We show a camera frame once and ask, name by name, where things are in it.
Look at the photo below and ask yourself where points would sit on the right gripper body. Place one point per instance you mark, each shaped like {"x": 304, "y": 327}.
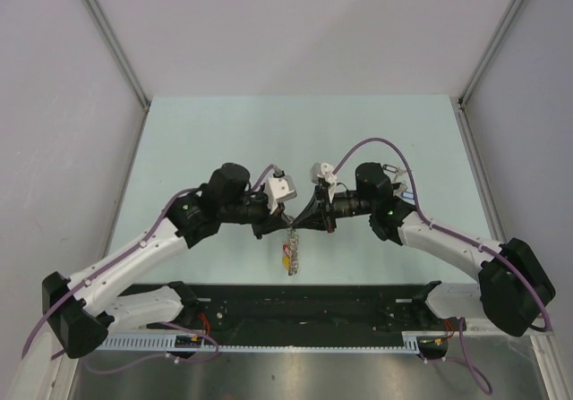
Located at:
{"x": 329, "y": 217}

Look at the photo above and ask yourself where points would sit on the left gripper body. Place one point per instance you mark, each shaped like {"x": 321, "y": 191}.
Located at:
{"x": 259, "y": 226}

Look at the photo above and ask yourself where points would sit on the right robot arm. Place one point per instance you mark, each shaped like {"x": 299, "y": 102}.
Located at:
{"x": 513, "y": 287}

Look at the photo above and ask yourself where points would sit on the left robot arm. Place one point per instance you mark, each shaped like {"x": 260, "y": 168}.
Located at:
{"x": 85, "y": 308}

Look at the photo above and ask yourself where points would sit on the red key tag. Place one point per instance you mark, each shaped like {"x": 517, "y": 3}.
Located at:
{"x": 285, "y": 250}

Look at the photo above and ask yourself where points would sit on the yellow key tag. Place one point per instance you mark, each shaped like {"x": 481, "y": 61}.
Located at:
{"x": 286, "y": 262}

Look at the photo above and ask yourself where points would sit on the blue tag key right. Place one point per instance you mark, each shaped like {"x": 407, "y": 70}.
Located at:
{"x": 401, "y": 190}

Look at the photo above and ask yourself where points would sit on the black tag key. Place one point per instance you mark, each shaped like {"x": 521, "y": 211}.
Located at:
{"x": 395, "y": 172}

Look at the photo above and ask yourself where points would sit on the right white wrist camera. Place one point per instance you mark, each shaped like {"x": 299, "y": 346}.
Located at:
{"x": 323, "y": 176}

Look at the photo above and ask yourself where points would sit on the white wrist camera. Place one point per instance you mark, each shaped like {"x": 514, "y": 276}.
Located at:
{"x": 279, "y": 188}
{"x": 323, "y": 176}

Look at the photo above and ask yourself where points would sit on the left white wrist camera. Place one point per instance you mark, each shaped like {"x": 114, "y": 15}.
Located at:
{"x": 279, "y": 188}

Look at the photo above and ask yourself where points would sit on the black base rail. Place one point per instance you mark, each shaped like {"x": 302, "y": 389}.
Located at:
{"x": 310, "y": 316}

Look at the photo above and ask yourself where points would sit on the right aluminium frame post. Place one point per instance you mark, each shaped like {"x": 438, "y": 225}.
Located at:
{"x": 499, "y": 35}

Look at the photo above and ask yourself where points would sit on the aluminium frame post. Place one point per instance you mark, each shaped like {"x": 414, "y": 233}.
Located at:
{"x": 105, "y": 29}
{"x": 499, "y": 35}

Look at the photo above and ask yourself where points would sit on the left aluminium frame post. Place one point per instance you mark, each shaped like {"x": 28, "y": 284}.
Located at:
{"x": 105, "y": 29}

